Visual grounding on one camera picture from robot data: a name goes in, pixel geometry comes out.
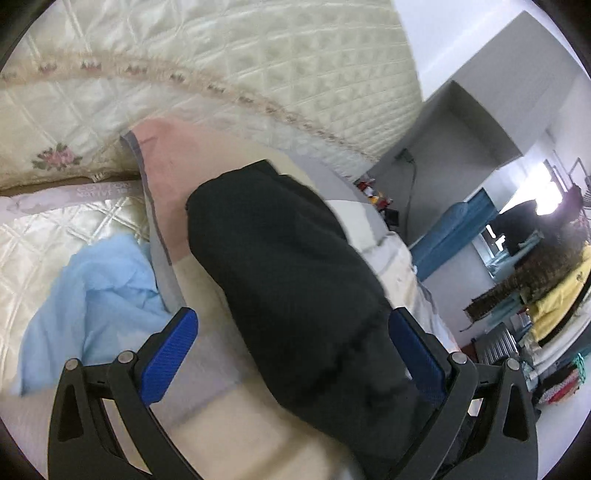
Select pink and cream blanket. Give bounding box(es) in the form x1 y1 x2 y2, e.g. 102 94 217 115
18 116 460 480

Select red items on nightstand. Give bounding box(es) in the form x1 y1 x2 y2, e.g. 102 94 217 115
355 178 400 227

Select blue curtain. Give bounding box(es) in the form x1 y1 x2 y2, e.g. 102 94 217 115
410 190 500 282

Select black wall cable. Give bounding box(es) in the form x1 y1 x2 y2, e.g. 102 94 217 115
396 148 418 250

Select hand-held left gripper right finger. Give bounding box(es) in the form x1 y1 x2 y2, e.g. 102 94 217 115
385 307 539 480

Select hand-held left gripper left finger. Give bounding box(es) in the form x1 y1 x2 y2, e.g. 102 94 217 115
47 307 199 480

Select silver suitcase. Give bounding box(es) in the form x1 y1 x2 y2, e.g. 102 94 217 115
475 322 520 370

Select yellow garment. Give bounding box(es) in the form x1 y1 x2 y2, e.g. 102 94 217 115
526 244 591 344

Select black garment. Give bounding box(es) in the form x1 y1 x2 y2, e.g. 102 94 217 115
185 159 446 480

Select light blue garment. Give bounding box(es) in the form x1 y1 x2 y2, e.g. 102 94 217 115
10 232 172 397

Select clothes rack with hanging garments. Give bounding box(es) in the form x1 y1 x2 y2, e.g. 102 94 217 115
464 224 587 324

